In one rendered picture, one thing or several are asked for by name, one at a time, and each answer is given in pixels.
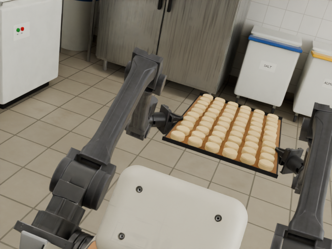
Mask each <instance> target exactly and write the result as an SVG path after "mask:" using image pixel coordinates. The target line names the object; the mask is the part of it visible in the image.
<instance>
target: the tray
mask: <svg viewBox="0 0 332 249"><path fill-rule="evenodd" d="M203 94H204V93H201V92H200V94H199V96H203ZM199 96H198V97H199ZM198 97H197V98H196V99H195V100H194V102H195V101H196V100H197V99H198ZM194 102H193V103H194ZM228 102H229V101H228V100H225V103H226V104H228ZM193 103H192V104H191V105H190V106H189V108H190V107H191V106H192V105H193ZM241 106H243V105H241V104H238V107H239V108H240V107H241ZM189 108H188V109H189ZM188 109H187V110H186V111H185V112H184V113H183V115H184V114H185V113H186V112H187V111H188ZM254 110H255V109H254V108H251V111H252V112H254ZM264 113H265V114H264V115H265V116H267V115H268V114H269V113H267V112H264ZM183 115H182V116H183ZM282 118H283V117H280V116H278V120H281V125H280V136H279V147H280V140H281V128H282ZM177 123H178V121H177V122H176V123H175V124H174V125H173V127H172V128H171V129H170V130H169V131H168V132H167V134H166V135H165V136H163V137H162V140H163V141H166V142H169V143H172V144H175V145H178V146H181V147H184V148H187V149H190V150H193V151H196V152H199V153H202V154H205V155H208V156H211V157H214V158H217V159H220V160H223V161H225V162H228V163H231V164H234V165H237V166H241V167H244V168H247V169H250V170H253V171H256V172H259V173H262V174H265V175H268V176H270V177H273V178H276V179H277V178H278V165H279V154H278V158H277V170H276V174H275V173H272V172H269V171H266V170H263V169H260V168H257V167H254V166H250V165H247V164H244V163H242V162H239V161H236V160H233V159H230V158H227V157H224V156H221V155H218V154H215V153H212V152H209V151H206V150H203V149H200V148H197V147H194V146H191V145H188V144H185V143H182V142H179V141H176V140H173V139H170V138H167V137H166V136H167V135H168V134H169V132H170V131H171V130H172V129H173V128H174V126H175V125H176V124H177Z"/></svg>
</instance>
